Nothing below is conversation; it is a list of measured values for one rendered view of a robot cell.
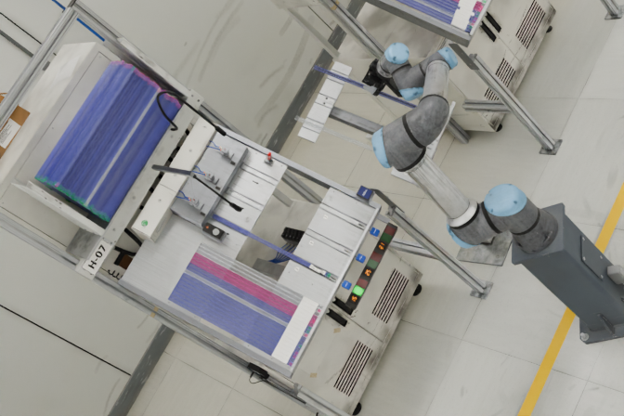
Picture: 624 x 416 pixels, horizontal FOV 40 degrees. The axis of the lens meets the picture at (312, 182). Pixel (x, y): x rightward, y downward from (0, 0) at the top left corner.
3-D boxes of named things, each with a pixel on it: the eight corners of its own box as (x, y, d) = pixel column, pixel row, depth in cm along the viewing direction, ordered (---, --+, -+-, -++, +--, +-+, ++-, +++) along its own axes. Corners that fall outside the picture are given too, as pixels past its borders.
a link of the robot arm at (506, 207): (541, 223, 271) (519, 201, 264) (504, 241, 277) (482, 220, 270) (534, 195, 280) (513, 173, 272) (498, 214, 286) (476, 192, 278)
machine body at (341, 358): (432, 280, 382) (344, 208, 348) (358, 426, 364) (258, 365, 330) (339, 256, 433) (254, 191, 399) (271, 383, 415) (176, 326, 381)
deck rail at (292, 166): (381, 210, 323) (382, 204, 317) (379, 214, 322) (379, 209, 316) (216, 128, 337) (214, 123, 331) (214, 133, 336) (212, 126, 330)
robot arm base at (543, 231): (557, 207, 284) (542, 191, 278) (558, 246, 275) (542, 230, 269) (516, 219, 293) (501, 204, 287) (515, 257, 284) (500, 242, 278)
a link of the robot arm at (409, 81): (429, 86, 286) (413, 58, 288) (401, 103, 291) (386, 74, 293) (437, 86, 293) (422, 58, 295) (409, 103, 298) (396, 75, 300)
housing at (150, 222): (224, 138, 336) (218, 124, 323) (158, 247, 324) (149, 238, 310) (206, 129, 338) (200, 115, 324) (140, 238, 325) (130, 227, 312)
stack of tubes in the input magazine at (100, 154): (183, 103, 315) (126, 58, 300) (108, 223, 302) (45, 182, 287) (166, 102, 325) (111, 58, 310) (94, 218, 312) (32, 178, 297)
